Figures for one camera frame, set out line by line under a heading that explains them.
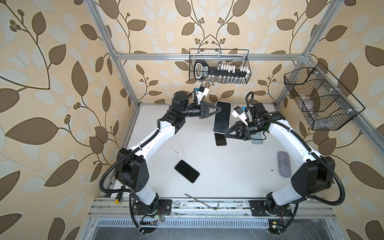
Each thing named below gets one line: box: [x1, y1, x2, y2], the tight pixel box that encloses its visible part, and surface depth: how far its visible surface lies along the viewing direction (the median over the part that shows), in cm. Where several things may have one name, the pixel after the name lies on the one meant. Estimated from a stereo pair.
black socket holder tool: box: [193, 60, 250, 81], surface depth 85 cm
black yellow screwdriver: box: [114, 185, 126, 205], surface depth 78 cm
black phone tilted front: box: [174, 160, 200, 183], surface depth 88 cm
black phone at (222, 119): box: [213, 101, 232, 135], surface depth 68 cm
